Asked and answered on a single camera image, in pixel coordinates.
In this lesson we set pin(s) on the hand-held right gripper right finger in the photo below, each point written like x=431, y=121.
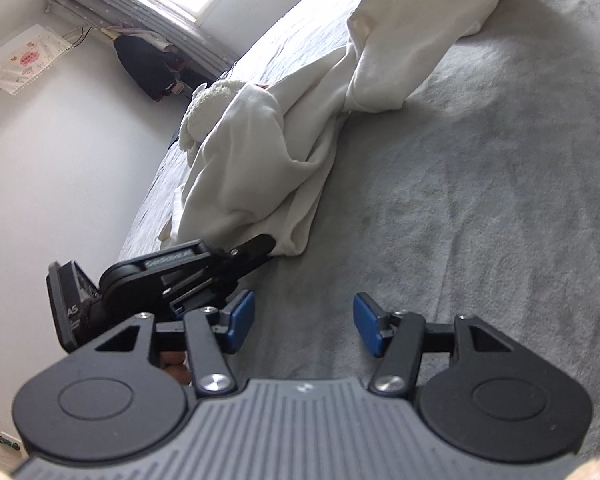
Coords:
x=366, y=325

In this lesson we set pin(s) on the person's left hand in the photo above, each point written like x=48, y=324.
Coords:
x=174, y=367

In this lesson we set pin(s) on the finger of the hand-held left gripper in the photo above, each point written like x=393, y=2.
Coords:
x=254, y=255

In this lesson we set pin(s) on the white printed wall cloth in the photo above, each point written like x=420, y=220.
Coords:
x=22, y=62

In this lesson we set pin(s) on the hanging dark clothes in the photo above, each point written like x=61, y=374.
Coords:
x=150, y=67

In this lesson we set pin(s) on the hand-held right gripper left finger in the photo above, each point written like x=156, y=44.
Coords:
x=242, y=321

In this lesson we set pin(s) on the grey bed sheet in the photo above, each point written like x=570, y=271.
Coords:
x=470, y=185

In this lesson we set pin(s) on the grey curtain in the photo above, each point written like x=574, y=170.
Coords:
x=130, y=15

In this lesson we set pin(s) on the white towel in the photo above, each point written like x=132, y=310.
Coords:
x=260, y=160

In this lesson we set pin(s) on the white plush toy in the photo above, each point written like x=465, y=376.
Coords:
x=205, y=106

